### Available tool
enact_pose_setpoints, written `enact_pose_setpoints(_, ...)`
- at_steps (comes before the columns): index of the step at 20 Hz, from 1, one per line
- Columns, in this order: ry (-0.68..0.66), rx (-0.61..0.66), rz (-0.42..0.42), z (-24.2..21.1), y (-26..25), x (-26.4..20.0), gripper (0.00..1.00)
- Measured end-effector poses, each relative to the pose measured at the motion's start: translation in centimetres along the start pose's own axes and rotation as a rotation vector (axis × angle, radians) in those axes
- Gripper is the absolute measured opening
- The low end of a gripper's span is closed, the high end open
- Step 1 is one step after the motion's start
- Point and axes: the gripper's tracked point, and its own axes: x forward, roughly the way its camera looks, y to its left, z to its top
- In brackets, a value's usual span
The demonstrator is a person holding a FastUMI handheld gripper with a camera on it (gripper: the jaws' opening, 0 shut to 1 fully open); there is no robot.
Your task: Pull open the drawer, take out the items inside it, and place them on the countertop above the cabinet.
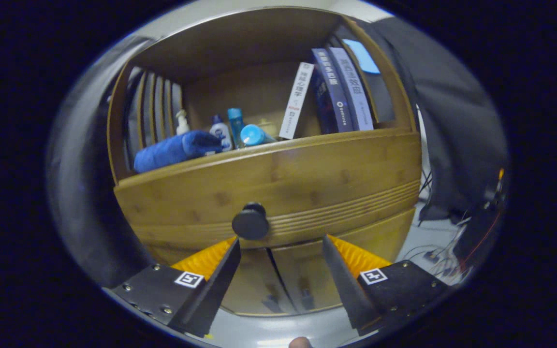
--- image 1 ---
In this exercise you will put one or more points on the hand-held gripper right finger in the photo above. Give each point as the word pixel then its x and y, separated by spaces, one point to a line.
pixel 344 285

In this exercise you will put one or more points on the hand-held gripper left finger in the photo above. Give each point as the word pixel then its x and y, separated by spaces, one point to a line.
pixel 220 285

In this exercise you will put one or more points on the light blue tube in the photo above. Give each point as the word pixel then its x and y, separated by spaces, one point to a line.
pixel 254 135

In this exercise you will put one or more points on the wooden cabinet door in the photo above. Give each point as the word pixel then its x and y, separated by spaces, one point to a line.
pixel 249 285
pixel 307 275

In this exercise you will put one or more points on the wooden cabinet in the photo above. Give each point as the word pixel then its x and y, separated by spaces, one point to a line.
pixel 240 38

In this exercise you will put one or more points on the blue rolled towel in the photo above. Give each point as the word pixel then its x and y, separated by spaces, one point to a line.
pixel 177 150

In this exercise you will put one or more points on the dark equipment with orange part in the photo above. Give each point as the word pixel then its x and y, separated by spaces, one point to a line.
pixel 476 232

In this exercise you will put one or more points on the white bottle with blue cap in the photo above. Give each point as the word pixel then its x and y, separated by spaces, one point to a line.
pixel 221 135

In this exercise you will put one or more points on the clear blue bottle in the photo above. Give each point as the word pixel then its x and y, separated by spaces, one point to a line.
pixel 235 123

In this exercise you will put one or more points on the beige lidded teacup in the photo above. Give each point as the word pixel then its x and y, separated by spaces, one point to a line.
pixel 270 128

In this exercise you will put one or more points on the white pump bottle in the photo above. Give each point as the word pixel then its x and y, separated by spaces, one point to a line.
pixel 182 124

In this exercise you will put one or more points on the dark blue book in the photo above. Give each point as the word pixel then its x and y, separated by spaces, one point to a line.
pixel 334 96

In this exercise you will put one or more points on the white book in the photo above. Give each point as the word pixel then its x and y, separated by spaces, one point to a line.
pixel 298 99

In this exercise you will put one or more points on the light purple book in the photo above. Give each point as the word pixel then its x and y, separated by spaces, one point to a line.
pixel 356 92

